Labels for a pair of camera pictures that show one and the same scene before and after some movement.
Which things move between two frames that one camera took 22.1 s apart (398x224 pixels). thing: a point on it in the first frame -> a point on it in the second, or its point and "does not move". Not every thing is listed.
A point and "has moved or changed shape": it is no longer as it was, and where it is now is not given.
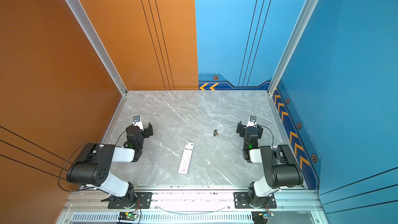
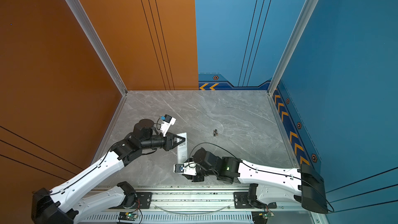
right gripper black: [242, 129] -> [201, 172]
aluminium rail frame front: [295, 205] does not move
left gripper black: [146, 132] -> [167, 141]
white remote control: [186, 158] has moved or changed shape
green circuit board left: [127, 216] does not move
